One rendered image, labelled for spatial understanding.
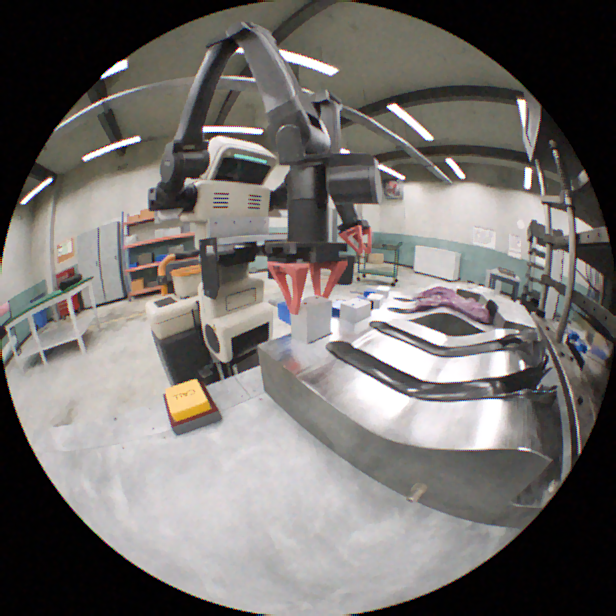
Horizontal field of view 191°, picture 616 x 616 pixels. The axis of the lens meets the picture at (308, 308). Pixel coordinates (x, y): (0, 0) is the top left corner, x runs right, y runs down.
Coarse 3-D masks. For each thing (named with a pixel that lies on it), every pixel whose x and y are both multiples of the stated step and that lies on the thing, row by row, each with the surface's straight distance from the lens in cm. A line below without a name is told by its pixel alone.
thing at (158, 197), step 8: (160, 184) 58; (168, 184) 55; (176, 184) 55; (184, 184) 60; (152, 192) 63; (160, 192) 57; (168, 192) 56; (176, 192) 57; (184, 192) 59; (152, 200) 59; (160, 200) 58; (168, 200) 57; (176, 200) 58; (152, 208) 57; (160, 208) 58; (168, 208) 58; (176, 208) 59
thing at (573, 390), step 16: (544, 320) 149; (544, 336) 119; (560, 352) 104; (560, 368) 90; (576, 384) 86; (576, 400) 76; (592, 400) 90; (576, 416) 70; (592, 416) 81; (576, 432) 66; (576, 448) 64
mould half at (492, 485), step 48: (288, 336) 32; (336, 336) 32; (384, 336) 34; (432, 336) 38; (480, 336) 38; (288, 384) 26; (336, 384) 23; (336, 432) 24; (384, 432) 19; (432, 432) 19; (480, 432) 18; (528, 432) 19; (384, 480) 25; (432, 480) 21; (480, 480) 20; (528, 480) 22
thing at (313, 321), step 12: (276, 300) 38; (312, 300) 30; (324, 300) 30; (288, 312) 31; (300, 312) 28; (312, 312) 28; (324, 312) 30; (300, 324) 29; (312, 324) 29; (324, 324) 31; (300, 336) 30; (312, 336) 30
